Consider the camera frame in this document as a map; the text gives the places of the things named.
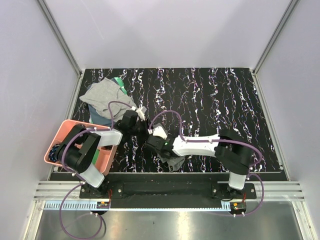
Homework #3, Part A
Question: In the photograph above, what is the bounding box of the light grey cloth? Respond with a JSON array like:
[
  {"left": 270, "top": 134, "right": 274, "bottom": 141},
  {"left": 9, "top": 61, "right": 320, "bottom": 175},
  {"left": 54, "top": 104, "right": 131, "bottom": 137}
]
[{"left": 79, "top": 77, "right": 138, "bottom": 117}]

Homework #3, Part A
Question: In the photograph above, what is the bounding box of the left aluminium frame post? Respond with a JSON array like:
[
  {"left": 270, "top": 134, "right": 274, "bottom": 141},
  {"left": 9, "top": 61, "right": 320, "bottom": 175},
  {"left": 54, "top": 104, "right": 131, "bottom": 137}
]
[{"left": 36, "top": 0, "right": 82, "bottom": 77}]

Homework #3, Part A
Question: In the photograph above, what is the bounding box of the black blue patterned object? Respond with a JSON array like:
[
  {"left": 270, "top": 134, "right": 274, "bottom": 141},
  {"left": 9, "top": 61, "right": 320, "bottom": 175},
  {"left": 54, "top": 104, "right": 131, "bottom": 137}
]
[{"left": 48, "top": 143, "right": 60, "bottom": 163}]

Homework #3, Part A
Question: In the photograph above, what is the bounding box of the aluminium frame post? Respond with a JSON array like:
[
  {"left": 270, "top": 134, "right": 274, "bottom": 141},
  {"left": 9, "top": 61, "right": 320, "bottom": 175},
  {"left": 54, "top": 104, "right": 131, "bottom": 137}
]
[
  {"left": 252, "top": 0, "right": 300, "bottom": 75},
  {"left": 36, "top": 0, "right": 82, "bottom": 77}
]

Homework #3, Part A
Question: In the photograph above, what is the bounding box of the dark grey napkin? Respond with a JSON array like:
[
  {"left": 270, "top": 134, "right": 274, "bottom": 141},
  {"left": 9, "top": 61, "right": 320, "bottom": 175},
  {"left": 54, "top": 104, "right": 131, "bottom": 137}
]
[{"left": 159, "top": 153, "right": 185, "bottom": 172}]

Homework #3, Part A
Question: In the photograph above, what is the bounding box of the dark blue cloth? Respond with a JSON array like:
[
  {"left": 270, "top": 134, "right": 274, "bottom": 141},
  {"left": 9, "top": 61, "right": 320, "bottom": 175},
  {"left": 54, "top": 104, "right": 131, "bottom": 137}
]
[{"left": 88, "top": 104, "right": 112, "bottom": 127}]

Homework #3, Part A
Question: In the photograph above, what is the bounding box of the green oval object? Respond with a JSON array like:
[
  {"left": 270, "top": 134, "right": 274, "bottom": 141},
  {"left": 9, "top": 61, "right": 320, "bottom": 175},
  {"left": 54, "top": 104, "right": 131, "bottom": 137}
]
[{"left": 92, "top": 149, "right": 100, "bottom": 165}]

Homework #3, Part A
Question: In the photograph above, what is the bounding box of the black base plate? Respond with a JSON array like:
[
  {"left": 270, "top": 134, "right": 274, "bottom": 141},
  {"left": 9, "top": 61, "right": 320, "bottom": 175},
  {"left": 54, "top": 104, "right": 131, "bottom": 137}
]
[{"left": 79, "top": 172, "right": 257, "bottom": 211}]

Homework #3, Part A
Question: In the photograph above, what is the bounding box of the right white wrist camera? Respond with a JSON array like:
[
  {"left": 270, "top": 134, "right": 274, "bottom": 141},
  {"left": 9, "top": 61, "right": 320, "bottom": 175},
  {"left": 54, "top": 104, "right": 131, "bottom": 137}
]
[{"left": 148, "top": 123, "right": 168, "bottom": 140}]

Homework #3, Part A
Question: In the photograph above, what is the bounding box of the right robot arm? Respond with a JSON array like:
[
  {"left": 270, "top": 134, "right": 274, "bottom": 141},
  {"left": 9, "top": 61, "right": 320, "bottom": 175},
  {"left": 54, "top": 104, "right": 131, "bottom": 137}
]
[{"left": 144, "top": 130, "right": 256, "bottom": 199}]

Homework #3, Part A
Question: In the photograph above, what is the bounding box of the right aluminium frame post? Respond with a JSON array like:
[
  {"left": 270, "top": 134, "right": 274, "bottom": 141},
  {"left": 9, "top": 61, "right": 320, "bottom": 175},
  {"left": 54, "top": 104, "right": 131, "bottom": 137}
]
[{"left": 252, "top": 0, "right": 300, "bottom": 75}]

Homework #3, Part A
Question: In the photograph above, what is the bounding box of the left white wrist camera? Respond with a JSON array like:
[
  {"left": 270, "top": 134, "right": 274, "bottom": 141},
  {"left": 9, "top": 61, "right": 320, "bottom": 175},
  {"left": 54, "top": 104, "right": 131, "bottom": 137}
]
[{"left": 131, "top": 106, "right": 147, "bottom": 121}]

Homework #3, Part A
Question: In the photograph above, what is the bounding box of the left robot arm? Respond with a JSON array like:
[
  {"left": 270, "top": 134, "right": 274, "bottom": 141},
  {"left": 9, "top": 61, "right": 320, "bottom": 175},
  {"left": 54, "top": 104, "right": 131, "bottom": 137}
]
[{"left": 44, "top": 108, "right": 149, "bottom": 198}]

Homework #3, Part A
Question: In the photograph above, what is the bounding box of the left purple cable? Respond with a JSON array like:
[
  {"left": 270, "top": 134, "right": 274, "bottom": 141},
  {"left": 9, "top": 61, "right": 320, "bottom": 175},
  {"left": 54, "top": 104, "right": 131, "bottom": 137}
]
[{"left": 59, "top": 100, "right": 137, "bottom": 240}]

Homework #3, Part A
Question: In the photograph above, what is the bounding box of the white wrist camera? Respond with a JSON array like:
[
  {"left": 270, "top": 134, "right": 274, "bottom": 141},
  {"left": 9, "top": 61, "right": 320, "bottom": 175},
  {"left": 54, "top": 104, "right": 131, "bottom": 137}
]
[
  {"left": 131, "top": 106, "right": 147, "bottom": 121},
  {"left": 148, "top": 123, "right": 168, "bottom": 140}
]

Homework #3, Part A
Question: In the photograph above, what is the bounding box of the pink divided tray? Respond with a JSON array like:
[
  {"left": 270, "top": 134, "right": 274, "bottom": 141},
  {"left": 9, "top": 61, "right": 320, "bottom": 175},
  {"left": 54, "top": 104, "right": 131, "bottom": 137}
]
[{"left": 44, "top": 119, "right": 122, "bottom": 176}]

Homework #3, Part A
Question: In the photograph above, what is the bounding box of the green packet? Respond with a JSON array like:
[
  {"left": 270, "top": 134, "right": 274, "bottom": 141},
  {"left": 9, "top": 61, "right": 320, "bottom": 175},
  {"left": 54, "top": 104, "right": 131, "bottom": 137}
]
[{"left": 111, "top": 76, "right": 141, "bottom": 121}]

